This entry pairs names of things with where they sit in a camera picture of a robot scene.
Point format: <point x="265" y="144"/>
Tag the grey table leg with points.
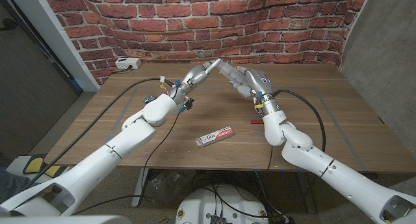
<point x="305" y="193"/>
<point x="139" y="188"/>

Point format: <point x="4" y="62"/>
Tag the white power strip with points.
<point x="128" y="63"/>

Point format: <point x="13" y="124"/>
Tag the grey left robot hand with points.
<point x="191" y="81"/>

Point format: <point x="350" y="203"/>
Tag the white red toothpaste box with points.
<point x="214" y="136"/>

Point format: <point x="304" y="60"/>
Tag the yellow white foot pedal unit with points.
<point x="32" y="165"/>

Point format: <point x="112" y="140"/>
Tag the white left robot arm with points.
<point x="130" y="139"/>

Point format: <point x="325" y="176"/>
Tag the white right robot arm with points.
<point x="305" y="152"/>

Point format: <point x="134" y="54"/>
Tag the clear plastic bag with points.
<point x="167" y="183"/>

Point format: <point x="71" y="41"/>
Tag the clear plastic syringe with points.
<point x="232" y="73"/>

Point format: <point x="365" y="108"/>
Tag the person's leg in jeans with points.
<point x="11" y="185"/>

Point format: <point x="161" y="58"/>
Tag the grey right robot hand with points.
<point x="260" y="86"/>

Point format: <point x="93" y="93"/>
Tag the printed red brick backdrop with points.
<point x="208" y="26"/>

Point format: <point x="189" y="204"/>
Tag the white robot torso base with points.
<point x="221" y="204"/>

